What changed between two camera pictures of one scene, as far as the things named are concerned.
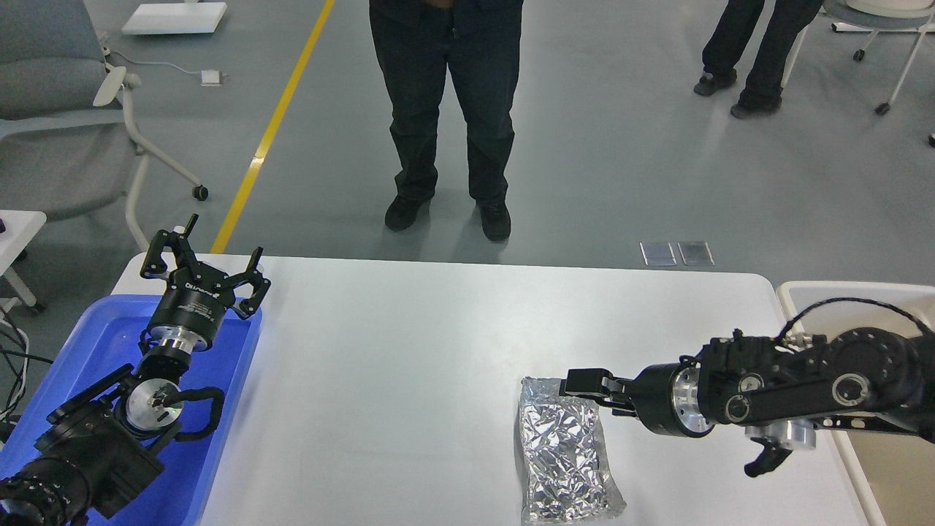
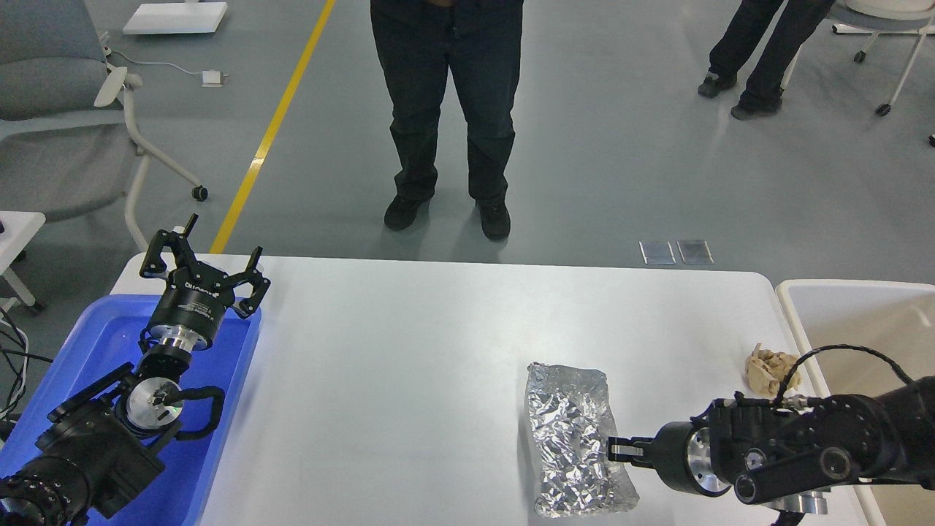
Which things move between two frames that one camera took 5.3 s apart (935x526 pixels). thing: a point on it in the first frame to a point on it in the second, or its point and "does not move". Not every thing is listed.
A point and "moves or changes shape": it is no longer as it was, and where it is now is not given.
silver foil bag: [567, 474] moves or changes shape
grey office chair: [68, 139] does not move
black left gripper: [194, 307] does not move
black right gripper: [665, 397] to [700, 456]
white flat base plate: [175, 18] does not move
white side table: [17, 227] does not move
